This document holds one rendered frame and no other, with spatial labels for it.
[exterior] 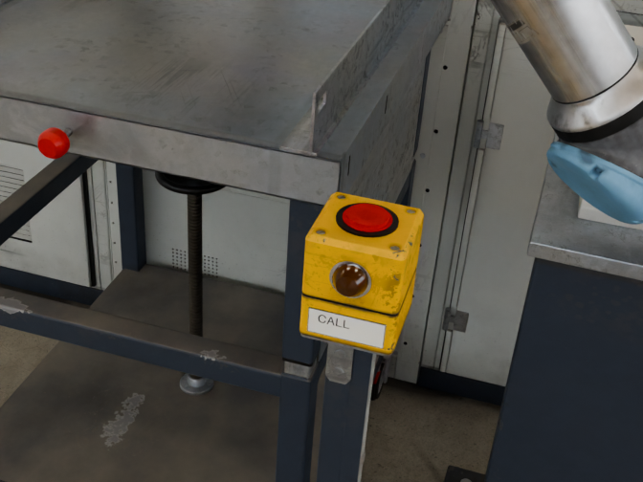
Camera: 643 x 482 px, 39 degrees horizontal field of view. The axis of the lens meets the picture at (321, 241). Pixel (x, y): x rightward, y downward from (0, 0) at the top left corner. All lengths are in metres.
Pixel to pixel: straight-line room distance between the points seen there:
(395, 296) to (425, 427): 1.17
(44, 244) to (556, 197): 1.27
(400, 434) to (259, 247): 0.47
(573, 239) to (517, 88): 0.57
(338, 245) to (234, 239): 1.19
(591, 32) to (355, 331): 0.33
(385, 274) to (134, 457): 0.91
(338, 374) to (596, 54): 0.36
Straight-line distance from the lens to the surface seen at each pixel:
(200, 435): 1.57
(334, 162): 0.93
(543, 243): 1.03
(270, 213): 1.82
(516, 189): 1.65
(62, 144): 1.01
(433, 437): 1.85
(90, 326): 1.22
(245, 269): 1.91
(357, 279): 0.70
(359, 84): 1.10
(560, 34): 0.83
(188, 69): 1.13
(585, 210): 1.09
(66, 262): 2.09
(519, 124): 1.60
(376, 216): 0.72
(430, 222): 1.73
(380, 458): 1.79
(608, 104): 0.86
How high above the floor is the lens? 1.27
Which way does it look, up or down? 32 degrees down
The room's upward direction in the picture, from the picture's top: 4 degrees clockwise
